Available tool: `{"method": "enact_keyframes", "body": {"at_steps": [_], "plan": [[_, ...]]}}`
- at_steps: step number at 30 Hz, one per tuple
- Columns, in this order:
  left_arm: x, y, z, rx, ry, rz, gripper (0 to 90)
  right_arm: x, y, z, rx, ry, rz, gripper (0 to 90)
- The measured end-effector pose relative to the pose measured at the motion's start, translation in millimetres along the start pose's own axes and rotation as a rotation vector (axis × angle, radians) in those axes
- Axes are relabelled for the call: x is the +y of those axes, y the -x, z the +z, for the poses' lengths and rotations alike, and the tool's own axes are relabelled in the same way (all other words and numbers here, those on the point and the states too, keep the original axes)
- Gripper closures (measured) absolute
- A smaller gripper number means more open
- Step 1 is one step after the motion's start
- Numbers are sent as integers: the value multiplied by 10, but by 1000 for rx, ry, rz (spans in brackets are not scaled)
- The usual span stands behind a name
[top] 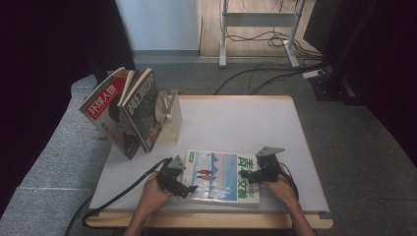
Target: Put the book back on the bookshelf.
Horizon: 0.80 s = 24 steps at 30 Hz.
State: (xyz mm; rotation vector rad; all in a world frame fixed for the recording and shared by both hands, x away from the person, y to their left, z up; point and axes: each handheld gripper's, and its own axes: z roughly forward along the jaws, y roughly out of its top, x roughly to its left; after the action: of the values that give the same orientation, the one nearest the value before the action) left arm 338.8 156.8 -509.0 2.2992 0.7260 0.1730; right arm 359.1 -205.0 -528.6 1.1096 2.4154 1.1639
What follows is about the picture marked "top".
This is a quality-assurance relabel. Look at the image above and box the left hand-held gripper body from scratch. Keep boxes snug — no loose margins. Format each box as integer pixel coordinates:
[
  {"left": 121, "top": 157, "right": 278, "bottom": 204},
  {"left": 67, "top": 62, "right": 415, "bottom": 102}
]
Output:
[{"left": 156, "top": 154, "right": 191, "bottom": 199}]

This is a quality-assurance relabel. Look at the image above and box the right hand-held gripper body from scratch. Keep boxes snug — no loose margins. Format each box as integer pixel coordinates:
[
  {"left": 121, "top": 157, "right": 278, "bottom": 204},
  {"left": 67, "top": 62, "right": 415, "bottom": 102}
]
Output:
[{"left": 255, "top": 146, "right": 286, "bottom": 184}]

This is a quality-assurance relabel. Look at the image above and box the white and green magazine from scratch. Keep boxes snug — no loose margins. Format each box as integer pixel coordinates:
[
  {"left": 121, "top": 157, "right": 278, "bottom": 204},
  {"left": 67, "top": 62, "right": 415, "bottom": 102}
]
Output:
[{"left": 181, "top": 149, "right": 262, "bottom": 205}]

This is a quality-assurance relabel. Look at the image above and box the beige expandable book rack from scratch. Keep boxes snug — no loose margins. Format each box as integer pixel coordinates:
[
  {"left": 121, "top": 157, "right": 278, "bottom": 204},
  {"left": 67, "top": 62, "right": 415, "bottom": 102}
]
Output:
[{"left": 156, "top": 88, "right": 183, "bottom": 146}]

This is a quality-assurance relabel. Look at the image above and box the dark blue cover magazine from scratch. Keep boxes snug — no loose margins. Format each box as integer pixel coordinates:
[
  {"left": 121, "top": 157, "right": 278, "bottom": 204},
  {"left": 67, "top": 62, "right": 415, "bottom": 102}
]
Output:
[{"left": 118, "top": 67, "right": 164, "bottom": 154}]

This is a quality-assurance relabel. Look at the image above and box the portrait cover magazine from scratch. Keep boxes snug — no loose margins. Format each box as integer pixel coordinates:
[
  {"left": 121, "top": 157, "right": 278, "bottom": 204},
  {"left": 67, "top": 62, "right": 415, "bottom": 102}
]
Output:
[{"left": 78, "top": 67, "right": 141, "bottom": 160}]

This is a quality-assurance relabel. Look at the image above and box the red-brown cover magazine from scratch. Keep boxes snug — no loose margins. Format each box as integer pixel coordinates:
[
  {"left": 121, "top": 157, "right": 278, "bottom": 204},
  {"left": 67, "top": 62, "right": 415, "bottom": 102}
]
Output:
[{"left": 117, "top": 69, "right": 141, "bottom": 106}]

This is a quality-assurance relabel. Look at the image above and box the person's left hand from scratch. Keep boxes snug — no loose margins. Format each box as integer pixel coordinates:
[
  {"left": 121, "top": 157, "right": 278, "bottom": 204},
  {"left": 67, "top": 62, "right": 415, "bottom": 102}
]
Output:
[{"left": 137, "top": 171, "right": 171, "bottom": 214}]

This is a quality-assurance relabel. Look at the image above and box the person's right hand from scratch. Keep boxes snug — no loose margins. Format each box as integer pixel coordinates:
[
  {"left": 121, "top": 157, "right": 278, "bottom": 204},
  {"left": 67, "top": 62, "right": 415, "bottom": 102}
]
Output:
[{"left": 264, "top": 178, "right": 300, "bottom": 207}]

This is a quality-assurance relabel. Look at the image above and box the floor socket plate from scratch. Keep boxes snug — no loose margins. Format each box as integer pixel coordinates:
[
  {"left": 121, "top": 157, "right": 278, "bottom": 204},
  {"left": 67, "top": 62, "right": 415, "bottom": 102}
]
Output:
[{"left": 93, "top": 128, "right": 111, "bottom": 142}]

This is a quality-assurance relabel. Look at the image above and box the white power strip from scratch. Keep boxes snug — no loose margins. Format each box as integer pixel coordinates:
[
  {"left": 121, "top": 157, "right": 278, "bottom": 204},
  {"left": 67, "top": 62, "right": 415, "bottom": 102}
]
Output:
[{"left": 302, "top": 69, "right": 327, "bottom": 81}]

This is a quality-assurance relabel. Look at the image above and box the black curtain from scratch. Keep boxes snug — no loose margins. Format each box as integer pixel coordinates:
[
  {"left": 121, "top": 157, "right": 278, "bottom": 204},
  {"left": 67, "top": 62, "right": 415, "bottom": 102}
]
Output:
[
  {"left": 0, "top": 0, "right": 137, "bottom": 217},
  {"left": 303, "top": 0, "right": 417, "bottom": 168}
]

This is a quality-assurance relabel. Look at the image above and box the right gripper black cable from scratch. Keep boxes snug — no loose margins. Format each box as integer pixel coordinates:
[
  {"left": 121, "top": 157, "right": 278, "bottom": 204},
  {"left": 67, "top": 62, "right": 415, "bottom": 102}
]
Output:
[{"left": 278, "top": 161, "right": 300, "bottom": 203}]

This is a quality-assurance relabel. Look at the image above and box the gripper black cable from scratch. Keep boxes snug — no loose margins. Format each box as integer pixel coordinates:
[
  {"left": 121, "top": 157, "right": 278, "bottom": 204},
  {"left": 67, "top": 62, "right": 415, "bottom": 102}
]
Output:
[
  {"left": 82, "top": 156, "right": 174, "bottom": 227},
  {"left": 278, "top": 161, "right": 300, "bottom": 203}
]

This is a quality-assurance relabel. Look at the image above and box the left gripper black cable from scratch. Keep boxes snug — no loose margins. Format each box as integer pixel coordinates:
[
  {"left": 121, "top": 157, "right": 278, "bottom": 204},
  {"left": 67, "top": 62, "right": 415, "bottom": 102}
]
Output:
[{"left": 82, "top": 156, "right": 174, "bottom": 227}]

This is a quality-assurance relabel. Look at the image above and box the black floor cable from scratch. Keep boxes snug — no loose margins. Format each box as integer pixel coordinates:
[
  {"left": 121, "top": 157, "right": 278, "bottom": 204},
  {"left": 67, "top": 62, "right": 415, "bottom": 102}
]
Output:
[
  {"left": 249, "top": 65, "right": 328, "bottom": 95},
  {"left": 63, "top": 193, "right": 94, "bottom": 236},
  {"left": 213, "top": 62, "right": 328, "bottom": 96}
]

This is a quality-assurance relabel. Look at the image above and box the black stand with base plate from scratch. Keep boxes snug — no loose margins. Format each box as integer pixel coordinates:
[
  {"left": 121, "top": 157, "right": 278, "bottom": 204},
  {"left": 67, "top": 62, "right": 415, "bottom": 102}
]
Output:
[
  {"left": 88, "top": 58, "right": 111, "bottom": 87},
  {"left": 309, "top": 0, "right": 375, "bottom": 106}
]

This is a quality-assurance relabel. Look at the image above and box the tangle of black cables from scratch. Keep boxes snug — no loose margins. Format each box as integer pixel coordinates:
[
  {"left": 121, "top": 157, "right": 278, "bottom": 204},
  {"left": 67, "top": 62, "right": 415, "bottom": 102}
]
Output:
[{"left": 225, "top": 30, "right": 324, "bottom": 62}]

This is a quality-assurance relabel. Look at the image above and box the white metal desk frame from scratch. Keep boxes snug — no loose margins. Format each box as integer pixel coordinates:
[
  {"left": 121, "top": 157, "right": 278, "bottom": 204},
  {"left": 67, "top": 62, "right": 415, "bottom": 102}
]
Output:
[{"left": 218, "top": 0, "right": 308, "bottom": 69}]

